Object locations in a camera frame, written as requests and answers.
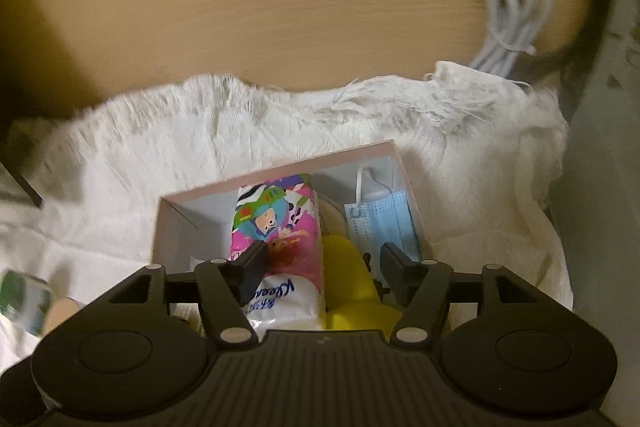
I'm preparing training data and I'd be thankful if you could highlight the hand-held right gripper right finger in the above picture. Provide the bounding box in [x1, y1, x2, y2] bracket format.
[380, 243, 538, 345]

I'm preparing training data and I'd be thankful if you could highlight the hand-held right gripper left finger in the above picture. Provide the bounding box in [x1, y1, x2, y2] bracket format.
[102, 239, 273, 343]

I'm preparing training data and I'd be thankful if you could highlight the yellow plastic object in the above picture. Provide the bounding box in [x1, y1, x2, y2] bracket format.
[320, 234, 406, 333]

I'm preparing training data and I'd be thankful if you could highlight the large brown cardboard box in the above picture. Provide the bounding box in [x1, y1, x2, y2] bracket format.
[344, 165, 422, 280]

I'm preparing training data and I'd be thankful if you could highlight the printed tissue packet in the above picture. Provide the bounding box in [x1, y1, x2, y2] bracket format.
[227, 173, 326, 333]

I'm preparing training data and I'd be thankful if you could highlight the pink cardboard box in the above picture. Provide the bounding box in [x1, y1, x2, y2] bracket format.
[152, 139, 436, 338]

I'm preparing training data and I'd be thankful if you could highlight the white fringed tablecloth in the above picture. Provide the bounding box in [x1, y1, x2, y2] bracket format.
[0, 61, 573, 378]

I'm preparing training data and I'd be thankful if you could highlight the green lid jar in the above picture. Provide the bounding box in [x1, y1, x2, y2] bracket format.
[0, 269, 53, 338]

